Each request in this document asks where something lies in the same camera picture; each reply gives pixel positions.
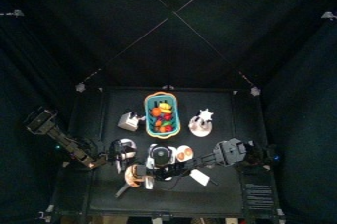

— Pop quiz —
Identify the white toy utensil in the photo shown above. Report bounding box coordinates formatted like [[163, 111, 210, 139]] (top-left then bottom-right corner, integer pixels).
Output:
[[143, 175, 155, 190]]

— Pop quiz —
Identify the pale pink toy plate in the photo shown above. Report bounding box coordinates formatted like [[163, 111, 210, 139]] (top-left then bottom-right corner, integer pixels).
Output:
[[187, 115, 213, 138]]

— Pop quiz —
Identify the white toy cooker appliance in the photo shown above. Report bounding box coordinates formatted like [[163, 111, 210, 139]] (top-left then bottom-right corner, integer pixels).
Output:
[[145, 143, 177, 170]]

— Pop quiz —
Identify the white card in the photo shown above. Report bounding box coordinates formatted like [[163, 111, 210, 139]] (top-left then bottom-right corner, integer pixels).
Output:
[[187, 168, 218, 187]]

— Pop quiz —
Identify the teal basket with orange rim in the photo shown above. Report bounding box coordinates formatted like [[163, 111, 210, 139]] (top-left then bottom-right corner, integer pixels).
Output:
[[143, 91, 181, 140]]

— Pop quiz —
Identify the orange toy frying pan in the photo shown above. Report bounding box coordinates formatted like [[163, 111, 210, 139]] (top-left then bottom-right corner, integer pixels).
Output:
[[114, 164, 147, 199]]

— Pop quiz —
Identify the white plate with orange food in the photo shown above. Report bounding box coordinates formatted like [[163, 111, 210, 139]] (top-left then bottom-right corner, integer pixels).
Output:
[[174, 144, 194, 163]]

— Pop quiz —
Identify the white star-shaped toy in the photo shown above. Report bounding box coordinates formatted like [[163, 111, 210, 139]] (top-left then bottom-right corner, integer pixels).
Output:
[[195, 108, 215, 123]]

